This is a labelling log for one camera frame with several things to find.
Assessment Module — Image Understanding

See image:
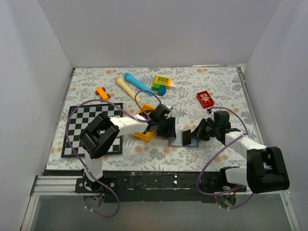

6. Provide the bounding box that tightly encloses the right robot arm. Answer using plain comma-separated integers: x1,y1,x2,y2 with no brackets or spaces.
191,107,290,195

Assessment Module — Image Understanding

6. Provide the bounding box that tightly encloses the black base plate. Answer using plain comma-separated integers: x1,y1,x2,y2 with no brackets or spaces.
42,170,236,203

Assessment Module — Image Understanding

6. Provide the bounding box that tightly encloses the black white chessboard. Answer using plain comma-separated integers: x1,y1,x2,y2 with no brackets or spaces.
61,103,123,158

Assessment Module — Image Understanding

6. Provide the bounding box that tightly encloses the yellow toy bin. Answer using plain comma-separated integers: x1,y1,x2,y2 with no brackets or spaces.
132,103,158,143

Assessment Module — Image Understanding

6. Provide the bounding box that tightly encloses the grey card holder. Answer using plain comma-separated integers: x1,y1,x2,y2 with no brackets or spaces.
168,129,199,148

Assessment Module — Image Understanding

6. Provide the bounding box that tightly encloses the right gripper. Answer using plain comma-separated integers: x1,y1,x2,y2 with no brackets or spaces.
189,118,219,141

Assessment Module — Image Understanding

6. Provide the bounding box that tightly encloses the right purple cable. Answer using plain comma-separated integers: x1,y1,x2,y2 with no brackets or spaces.
196,106,255,209

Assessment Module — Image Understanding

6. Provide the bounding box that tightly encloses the colourful block house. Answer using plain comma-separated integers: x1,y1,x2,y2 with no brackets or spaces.
151,76,177,96

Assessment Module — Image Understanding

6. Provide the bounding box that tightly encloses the aluminium frame rail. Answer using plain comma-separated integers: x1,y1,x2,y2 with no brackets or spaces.
21,176,301,231

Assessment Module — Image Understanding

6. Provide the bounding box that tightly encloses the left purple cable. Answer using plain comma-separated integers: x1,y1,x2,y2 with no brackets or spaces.
64,90,163,218

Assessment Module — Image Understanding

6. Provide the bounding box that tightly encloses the orange toy car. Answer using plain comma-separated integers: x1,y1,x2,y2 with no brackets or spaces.
95,87,111,101

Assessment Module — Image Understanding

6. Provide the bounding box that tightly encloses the purple cable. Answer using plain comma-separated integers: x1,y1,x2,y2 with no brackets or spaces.
64,90,163,218
196,106,255,209

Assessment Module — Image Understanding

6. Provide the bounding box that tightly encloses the red owl block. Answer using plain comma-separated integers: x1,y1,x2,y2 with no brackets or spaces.
196,91,215,109

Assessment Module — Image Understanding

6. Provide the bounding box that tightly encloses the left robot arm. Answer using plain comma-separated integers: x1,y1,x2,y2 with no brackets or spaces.
80,104,176,193

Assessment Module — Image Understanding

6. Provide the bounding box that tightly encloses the cream wooden pin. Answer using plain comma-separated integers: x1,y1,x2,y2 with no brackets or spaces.
115,76,141,103

